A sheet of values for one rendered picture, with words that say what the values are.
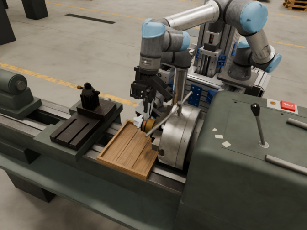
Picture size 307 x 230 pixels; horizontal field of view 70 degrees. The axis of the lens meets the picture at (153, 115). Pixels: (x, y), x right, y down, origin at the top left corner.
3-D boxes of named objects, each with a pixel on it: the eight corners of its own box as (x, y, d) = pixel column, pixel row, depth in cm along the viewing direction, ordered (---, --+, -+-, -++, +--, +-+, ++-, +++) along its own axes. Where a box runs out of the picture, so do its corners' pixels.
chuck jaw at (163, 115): (177, 127, 114) (183, 105, 112) (175, 128, 109) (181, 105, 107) (157, 121, 117) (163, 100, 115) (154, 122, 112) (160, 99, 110)
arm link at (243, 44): (241, 55, 147) (247, 35, 138) (258, 63, 138) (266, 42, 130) (229, 59, 141) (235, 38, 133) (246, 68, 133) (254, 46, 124)
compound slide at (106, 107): (113, 112, 140) (113, 106, 137) (105, 122, 133) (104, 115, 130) (87, 104, 146) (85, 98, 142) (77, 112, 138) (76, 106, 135)
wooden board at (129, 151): (169, 137, 140) (169, 132, 138) (145, 181, 114) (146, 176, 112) (127, 123, 148) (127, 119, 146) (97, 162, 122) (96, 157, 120)
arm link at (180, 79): (193, 38, 121) (182, 110, 150) (173, 37, 120) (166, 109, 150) (197, 45, 112) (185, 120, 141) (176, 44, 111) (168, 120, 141)
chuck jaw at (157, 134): (173, 133, 108) (165, 149, 99) (172, 141, 111) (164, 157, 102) (152, 127, 111) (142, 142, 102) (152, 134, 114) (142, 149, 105)
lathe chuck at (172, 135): (192, 131, 131) (198, 94, 107) (174, 178, 113) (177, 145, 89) (177, 127, 134) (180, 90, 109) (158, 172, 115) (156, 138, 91)
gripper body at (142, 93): (137, 92, 90) (140, 63, 84) (157, 97, 87) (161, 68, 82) (129, 98, 83) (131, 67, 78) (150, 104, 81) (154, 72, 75)
